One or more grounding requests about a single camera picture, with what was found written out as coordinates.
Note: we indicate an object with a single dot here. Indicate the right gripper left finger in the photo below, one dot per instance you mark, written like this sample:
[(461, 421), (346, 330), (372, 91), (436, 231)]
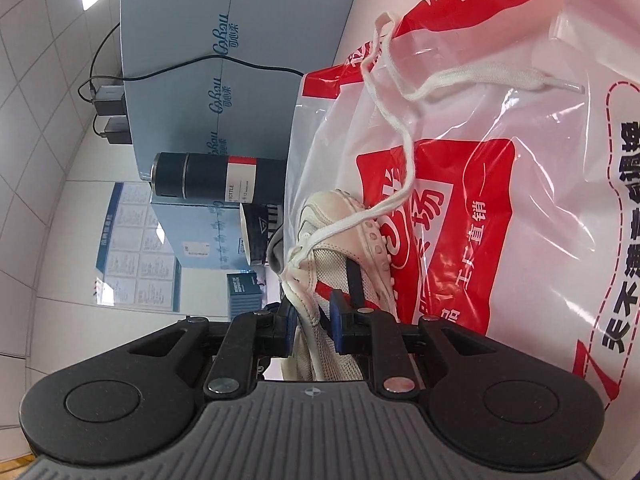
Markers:
[(240, 345)]

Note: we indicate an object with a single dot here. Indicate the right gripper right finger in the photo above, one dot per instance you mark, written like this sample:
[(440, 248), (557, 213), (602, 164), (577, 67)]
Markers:
[(379, 341)]

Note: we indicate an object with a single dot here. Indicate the white sneaker with stripes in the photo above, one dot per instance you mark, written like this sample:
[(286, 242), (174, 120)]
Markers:
[(356, 263)]

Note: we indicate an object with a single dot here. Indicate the white shoelace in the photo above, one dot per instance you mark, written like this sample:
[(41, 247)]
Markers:
[(528, 79)]

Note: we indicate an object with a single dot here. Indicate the small dark blue box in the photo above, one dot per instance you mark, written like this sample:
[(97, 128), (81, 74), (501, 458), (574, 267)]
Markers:
[(244, 293)]

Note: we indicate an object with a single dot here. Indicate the grey cloth pouch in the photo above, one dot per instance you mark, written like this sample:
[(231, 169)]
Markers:
[(275, 253)]

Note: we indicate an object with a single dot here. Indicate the black white ceramic mug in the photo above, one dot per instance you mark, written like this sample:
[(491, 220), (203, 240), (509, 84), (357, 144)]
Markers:
[(258, 224)]

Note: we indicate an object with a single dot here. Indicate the dark blue thermos bottle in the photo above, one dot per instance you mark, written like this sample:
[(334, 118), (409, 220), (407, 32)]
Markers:
[(219, 178)]

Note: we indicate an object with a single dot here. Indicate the red white plastic bag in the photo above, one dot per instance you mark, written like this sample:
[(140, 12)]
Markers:
[(523, 221)]

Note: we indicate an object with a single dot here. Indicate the black power strip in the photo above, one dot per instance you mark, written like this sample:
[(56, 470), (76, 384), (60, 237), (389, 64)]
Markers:
[(110, 104)]

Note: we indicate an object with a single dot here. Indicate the light blue cardboard box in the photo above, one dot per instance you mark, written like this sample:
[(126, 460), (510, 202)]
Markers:
[(221, 76)]

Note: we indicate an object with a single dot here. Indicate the wall notice poster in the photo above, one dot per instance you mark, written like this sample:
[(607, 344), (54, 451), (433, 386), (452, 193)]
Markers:
[(136, 267)]

